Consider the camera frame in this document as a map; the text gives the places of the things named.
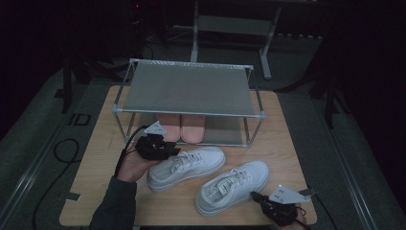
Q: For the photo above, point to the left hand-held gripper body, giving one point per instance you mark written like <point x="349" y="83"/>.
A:
<point x="150" y="147"/>

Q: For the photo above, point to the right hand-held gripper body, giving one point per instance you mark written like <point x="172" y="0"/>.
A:
<point x="281" y="212"/>

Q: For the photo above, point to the pink slipper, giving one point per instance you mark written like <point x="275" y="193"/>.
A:
<point x="172" y="126"/>
<point x="193" y="127"/>

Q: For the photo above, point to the white sneaker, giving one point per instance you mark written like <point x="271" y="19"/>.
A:
<point x="249" y="175"/>
<point x="204" y="159"/>

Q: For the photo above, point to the grey metal shoe rack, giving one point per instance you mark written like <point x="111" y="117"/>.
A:
<point x="191" y="89"/>

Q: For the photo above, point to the person's right hand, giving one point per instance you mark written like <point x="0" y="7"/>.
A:
<point x="298" y="225"/>

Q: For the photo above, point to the person's left hand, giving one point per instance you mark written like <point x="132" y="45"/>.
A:
<point x="132" y="167"/>

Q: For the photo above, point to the grey tape piece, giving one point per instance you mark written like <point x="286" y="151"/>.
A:
<point x="72" y="196"/>
<point x="308" y="192"/>

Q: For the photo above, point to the dark stand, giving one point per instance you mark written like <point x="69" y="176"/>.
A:
<point x="330" y="105"/>
<point x="67" y="89"/>

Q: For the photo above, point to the grey metal stand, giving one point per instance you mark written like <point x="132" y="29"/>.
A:
<point x="233" y="25"/>

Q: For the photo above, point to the metal floor rail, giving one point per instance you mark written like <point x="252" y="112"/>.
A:
<point x="27" y="177"/>
<point x="355" y="179"/>

